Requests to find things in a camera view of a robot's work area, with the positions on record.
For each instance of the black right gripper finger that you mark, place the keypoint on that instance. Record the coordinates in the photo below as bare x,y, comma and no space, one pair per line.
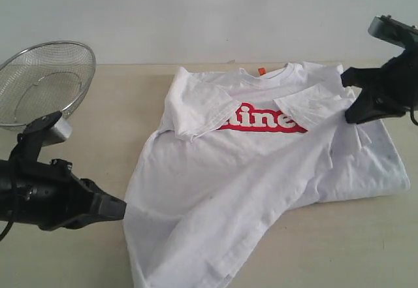
371,105
364,78

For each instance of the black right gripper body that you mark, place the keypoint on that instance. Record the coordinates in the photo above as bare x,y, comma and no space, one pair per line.
400,76

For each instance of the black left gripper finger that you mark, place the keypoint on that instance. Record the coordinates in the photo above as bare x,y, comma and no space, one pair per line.
103,207

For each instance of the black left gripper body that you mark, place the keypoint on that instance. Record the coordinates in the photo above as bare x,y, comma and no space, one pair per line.
49,196

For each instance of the metal wire mesh basket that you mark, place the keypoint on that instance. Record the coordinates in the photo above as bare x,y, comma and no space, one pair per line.
45,78

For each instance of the white t-shirt red lettering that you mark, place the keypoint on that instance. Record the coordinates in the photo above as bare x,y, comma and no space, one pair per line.
232,153

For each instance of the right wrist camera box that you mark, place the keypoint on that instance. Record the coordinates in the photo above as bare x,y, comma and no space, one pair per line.
387,29

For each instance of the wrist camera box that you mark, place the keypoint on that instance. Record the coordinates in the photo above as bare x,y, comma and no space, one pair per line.
387,29
44,131

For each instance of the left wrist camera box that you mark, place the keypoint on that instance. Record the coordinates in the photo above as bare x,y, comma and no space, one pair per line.
44,131

